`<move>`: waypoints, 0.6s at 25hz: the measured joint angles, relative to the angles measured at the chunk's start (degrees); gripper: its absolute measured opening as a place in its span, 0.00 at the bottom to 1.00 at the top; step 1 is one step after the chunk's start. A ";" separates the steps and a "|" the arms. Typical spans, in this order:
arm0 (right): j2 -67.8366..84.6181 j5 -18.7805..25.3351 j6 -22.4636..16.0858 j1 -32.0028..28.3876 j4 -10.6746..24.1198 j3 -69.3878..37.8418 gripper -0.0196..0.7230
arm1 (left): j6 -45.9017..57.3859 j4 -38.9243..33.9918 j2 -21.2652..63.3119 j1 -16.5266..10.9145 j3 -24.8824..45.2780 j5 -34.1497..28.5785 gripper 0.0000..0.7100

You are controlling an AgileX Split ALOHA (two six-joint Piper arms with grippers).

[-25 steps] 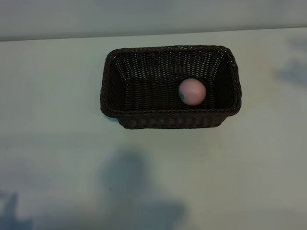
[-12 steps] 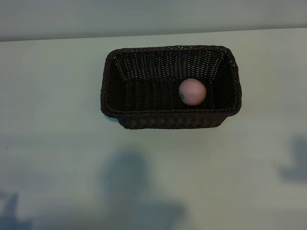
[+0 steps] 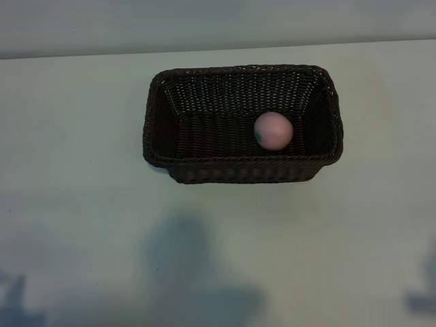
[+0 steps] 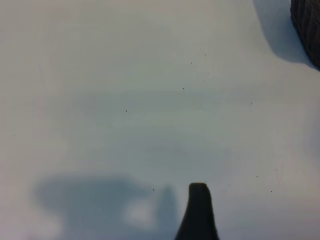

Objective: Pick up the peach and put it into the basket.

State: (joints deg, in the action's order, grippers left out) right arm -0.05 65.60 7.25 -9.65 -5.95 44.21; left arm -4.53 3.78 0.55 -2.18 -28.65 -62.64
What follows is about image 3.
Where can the pink peach with green leaf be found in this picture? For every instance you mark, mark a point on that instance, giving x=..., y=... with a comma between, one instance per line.
x=274, y=131

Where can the dark brown woven basket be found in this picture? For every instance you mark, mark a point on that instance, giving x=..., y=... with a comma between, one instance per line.
x=211, y=143

